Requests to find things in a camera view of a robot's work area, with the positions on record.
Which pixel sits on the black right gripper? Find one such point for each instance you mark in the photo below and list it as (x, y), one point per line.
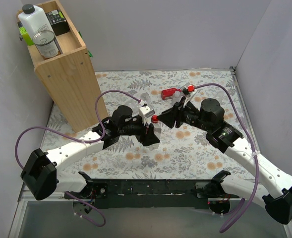
(178, 115)

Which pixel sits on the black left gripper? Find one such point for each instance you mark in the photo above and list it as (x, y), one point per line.
(146, 132)

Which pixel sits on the clear bottle with white cap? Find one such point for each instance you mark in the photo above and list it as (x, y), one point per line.
(134, 105)

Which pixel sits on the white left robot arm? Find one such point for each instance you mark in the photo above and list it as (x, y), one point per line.
(44, 172)

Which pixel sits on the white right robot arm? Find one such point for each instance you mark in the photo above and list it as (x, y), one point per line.
(275, 191)

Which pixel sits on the small white bottle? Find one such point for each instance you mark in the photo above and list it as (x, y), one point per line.
(176, 97)

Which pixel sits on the red rectangular box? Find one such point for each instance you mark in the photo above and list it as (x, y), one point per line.
(168, 93)

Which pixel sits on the floral patterned table mat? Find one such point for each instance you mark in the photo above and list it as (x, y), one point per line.
(184, 152)

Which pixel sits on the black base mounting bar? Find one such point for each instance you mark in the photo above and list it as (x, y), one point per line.
(148, 193)

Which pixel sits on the wooden shelf box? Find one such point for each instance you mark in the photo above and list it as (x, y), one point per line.
(69, 78)

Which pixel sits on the metal tin can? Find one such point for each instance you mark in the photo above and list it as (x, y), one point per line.
(46, 43)

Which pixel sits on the black electronic device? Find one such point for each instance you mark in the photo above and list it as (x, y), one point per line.
(58, 22)

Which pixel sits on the green object behind shelf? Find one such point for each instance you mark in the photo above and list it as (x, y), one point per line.
(23, 35)

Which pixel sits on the white jug with grey cap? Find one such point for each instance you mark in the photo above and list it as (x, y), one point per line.
(34, 19)

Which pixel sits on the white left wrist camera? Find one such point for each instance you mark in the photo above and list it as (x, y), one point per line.
(146, 112)

